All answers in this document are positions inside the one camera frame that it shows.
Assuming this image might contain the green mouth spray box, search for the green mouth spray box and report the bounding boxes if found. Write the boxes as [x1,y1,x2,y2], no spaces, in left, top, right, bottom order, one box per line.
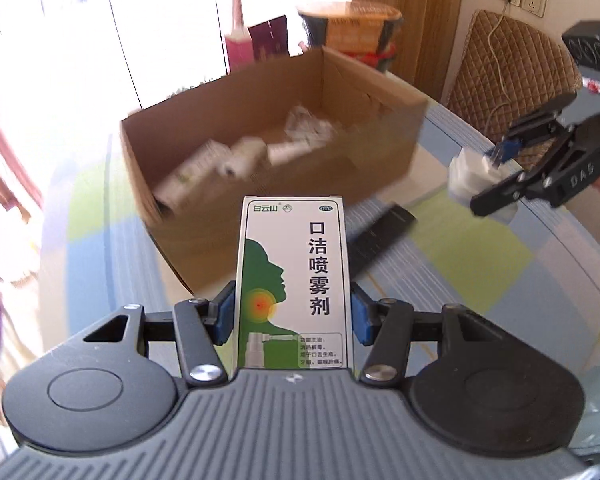
[235,196,353,370]

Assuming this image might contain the white ointment box with bird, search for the white ointment box with bird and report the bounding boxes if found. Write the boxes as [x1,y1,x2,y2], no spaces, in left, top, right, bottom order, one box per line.
[152,140,230,211]

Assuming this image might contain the white rectangular plastic case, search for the white rectangular plastic case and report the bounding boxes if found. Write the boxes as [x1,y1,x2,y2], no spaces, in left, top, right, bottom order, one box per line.
[268,141,312,166]

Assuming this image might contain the clear plastic square container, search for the clear plastic square container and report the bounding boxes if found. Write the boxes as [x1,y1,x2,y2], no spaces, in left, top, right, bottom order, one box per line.
[284,105,336,145]

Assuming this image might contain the brown quilted chair back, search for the brown quilted chair back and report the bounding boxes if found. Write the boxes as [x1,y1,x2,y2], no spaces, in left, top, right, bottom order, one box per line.
[446,10,582,143]

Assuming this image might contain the checked bed sheet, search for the checked bed sheet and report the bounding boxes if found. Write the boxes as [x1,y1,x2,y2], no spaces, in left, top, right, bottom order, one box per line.
[40,71,600,461]

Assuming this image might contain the black remote control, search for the black remote control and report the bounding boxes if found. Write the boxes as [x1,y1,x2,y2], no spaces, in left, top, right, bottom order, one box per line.
[348,205,416,280]

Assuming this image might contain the translucent plastic cup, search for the translucent plastic cup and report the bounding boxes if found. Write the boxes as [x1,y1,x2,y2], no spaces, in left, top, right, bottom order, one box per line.
[218,136,268,180]

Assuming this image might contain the stacked instant noodle bowls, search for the stacked instant noodle bowls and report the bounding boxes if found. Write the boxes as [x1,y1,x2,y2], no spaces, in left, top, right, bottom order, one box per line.
[298,0,403,73]

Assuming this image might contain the brown cardboard box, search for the brown cardboard box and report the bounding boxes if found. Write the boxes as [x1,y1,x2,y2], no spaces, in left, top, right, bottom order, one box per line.
[121,49,428,294]

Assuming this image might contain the pink curtain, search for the pink curtain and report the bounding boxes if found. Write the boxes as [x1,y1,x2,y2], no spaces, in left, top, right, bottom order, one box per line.
[0,58,44,212]

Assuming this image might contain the maroon gift bag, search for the maroon gift bag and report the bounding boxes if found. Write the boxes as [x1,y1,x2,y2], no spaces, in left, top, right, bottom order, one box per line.
[224,15,289,73]

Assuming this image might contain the white cable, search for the white cable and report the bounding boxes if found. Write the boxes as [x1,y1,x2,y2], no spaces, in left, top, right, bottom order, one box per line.
[484,0,514,131]

